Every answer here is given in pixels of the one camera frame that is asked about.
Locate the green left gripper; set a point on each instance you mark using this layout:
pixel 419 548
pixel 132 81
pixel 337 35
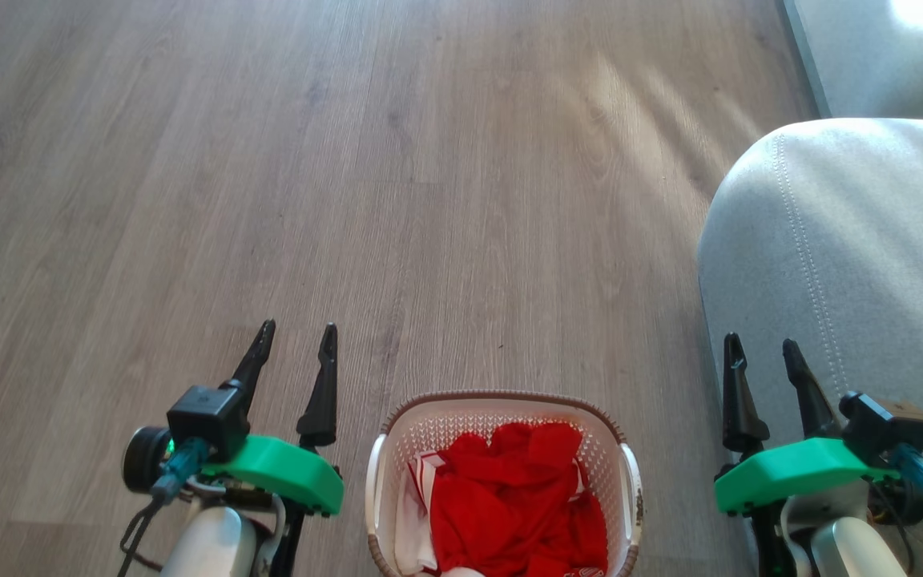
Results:
pixel 285 473

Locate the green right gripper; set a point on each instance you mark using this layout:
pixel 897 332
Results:
pixel 798 469

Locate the white plastic laundry basket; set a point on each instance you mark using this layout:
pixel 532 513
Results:
pixel 437 421

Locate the grey fabric sofa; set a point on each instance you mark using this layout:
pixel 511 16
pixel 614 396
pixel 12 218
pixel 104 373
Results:
pixel 870 256

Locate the white garment with red stripes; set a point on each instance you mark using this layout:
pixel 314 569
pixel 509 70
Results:
pixel 409 529

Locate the small white cloth bundle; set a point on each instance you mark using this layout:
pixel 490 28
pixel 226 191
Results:
pixel 463 572

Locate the grey fabric sofa seat section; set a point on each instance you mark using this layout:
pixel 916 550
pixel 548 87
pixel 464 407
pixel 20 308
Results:
pixel 870 64

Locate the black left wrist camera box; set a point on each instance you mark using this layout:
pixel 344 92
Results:
pixel 205 417

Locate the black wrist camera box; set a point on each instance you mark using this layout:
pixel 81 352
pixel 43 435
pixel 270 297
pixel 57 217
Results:
pixel 205 417
pixel 886 425

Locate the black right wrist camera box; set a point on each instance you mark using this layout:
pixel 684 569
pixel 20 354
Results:
pixel 886 425

